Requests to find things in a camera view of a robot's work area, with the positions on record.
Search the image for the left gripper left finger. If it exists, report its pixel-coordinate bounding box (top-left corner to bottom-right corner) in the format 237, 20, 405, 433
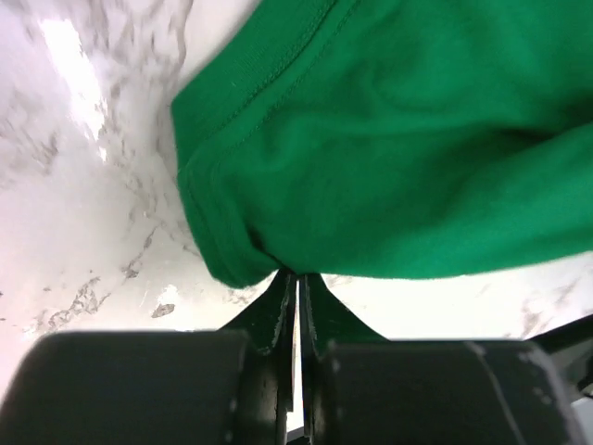
222, 271, 297, 444

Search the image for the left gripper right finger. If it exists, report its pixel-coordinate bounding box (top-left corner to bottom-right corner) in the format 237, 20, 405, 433
298, 273, 388, 444

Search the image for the green t shirt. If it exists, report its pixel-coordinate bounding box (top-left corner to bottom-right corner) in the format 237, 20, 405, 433
171, 1, 592, 288

